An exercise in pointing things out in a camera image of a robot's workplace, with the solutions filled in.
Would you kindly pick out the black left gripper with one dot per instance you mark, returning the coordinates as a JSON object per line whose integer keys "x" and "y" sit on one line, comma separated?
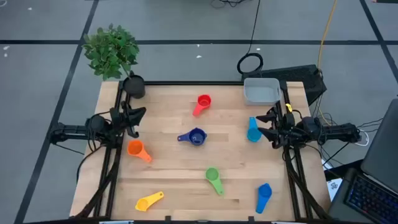
{"x": 119, "y": 121}

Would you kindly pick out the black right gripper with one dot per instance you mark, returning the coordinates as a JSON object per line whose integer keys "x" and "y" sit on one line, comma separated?
{"x": 286, "y": 130}

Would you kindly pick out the light blue measuring cup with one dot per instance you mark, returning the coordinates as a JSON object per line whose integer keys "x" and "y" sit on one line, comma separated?
{"x": 254, "y": 134}

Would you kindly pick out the orange measuring cup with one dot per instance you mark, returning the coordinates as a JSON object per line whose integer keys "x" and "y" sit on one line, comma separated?
{"x": 135, "y": 147}

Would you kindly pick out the navy purple measuring cup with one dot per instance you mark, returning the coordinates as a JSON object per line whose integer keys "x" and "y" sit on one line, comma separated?
{"x": 197, "y": 137}

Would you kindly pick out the royal blue measuring cup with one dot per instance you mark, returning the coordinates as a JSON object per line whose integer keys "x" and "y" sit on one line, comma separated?
{"x": 265, "y": 189}

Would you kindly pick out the red measuring cup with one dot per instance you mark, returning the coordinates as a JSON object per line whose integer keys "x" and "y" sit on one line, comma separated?
{"x": 204, "y": 101}

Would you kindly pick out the green measuring cup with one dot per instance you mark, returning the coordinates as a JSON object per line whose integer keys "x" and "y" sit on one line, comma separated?
{"x": 212, "y": 174}

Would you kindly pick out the yellow measuring cup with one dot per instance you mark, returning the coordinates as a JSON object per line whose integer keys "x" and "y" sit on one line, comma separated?
{"x": 142, "y": 204}

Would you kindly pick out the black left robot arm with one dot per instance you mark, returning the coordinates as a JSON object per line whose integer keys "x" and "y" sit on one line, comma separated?
{"x": 71, "y": 129}

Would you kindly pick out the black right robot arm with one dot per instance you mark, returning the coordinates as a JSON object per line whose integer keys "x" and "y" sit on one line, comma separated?
{"x": 339, "y": 132}

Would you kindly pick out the grey plastic basket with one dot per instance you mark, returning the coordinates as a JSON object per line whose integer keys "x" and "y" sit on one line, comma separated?
{"x": 262, "y": 91}

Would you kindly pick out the black plant pot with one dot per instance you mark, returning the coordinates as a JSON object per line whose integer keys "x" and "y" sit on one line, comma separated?
{"x": 134, "y": 86}

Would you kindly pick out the black computer case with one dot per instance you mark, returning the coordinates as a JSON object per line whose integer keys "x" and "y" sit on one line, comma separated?
{"x": 295, "y": 76}

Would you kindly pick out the green artificial plant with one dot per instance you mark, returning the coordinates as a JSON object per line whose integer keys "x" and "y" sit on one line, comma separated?
{"x": 110, "y": 51}

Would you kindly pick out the white paper sheet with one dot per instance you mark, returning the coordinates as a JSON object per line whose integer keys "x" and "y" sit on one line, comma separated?
{"x": 334, "y": 186}

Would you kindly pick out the grey side desk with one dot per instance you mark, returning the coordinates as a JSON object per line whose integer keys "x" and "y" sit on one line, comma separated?
{"x": 339, "y": 208}

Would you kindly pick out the grey laptop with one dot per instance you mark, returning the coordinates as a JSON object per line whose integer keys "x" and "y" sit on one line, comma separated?
{"x": 384, "y": 149}

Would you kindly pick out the backlit black keyboard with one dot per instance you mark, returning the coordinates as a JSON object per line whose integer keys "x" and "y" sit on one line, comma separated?
{"x": 373, "y": 199}

